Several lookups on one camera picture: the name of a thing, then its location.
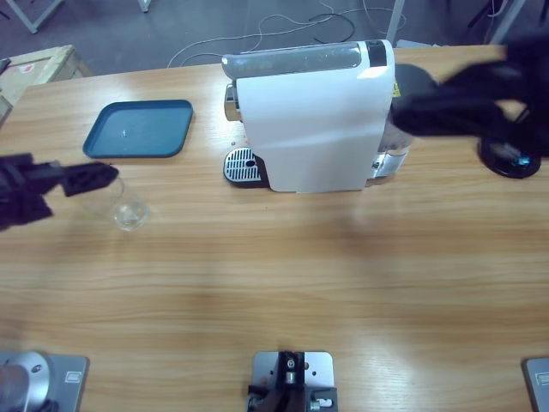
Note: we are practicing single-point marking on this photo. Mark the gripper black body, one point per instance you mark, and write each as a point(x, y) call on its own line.
point(21, 206)
point(538, 86)

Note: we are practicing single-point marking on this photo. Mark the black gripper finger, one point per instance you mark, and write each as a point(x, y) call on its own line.
point(90, 178)
point(38, 168)
point(450, 116)
point(484, 81)

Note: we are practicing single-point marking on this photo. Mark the clear drinking glass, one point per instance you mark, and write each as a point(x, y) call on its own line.
point(128, 214)

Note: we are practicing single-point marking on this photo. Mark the silver coffee machine lever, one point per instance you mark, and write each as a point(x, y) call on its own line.
point(291, 60)

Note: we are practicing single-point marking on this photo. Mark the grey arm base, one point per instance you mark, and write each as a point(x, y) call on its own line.
point(64, 382)
point(538, 386)

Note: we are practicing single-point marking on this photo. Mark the blue coffee capsule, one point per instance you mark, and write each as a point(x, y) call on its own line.
point(523, 161)

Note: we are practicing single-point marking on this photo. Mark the white capsule coffee machine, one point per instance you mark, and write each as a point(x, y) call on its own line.
point(309, 129)

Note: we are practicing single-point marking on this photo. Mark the clear water tank, black lid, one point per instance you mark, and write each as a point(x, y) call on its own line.
point(412, 77)

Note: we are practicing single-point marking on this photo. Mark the black capsule stand with rods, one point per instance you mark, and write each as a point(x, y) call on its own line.
point(493, 156)

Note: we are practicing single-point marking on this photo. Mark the blue plastic tray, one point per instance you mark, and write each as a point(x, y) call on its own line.
point(141, 129)

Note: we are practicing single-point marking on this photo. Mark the wooden crate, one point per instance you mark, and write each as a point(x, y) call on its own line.
point(43, 64)

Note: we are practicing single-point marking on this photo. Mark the black drip tray, metal grate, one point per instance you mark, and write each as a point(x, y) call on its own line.
point(240, 165)

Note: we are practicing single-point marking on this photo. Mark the short white metal leg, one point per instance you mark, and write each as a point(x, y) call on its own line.
point(144, 5)

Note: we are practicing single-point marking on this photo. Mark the white metal frame leg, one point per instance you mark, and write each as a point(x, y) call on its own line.
point(504, 19)

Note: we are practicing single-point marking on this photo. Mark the white metal post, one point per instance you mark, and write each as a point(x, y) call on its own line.
point(395, 19)

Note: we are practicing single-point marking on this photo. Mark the white metal table frame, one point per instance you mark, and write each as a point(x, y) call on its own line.
point(32, 23)

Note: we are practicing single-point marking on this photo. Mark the centre metal camera mount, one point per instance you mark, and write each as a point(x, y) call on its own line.
point(266, 369)

